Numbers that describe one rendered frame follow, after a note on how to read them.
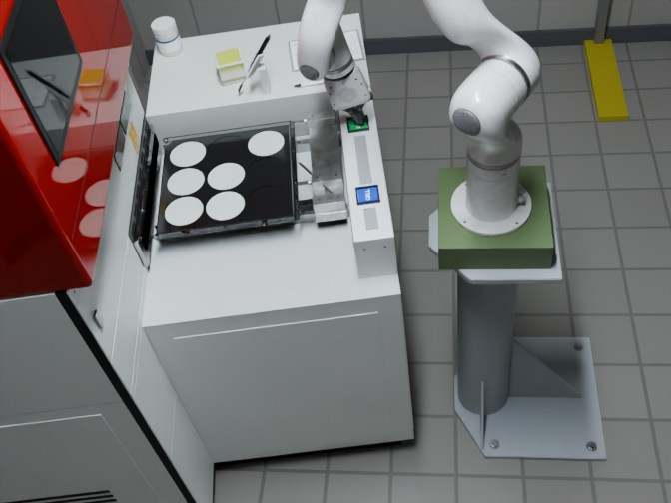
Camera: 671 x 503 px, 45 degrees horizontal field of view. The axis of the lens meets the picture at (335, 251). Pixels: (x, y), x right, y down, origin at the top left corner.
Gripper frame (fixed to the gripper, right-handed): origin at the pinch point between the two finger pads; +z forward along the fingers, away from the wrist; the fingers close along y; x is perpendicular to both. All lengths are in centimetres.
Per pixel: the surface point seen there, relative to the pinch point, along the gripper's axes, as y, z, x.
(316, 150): -14.5, 8.3, 1.3
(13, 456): -99, 15, -66
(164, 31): -50, -17, 41
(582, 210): 59, 114, 45
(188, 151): -48.2, -0.9, 5.7
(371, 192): 0.2, 2.8, -25.4
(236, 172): -35.1, 1.9, -5.2
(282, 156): -22.9, 4.5, -1.5
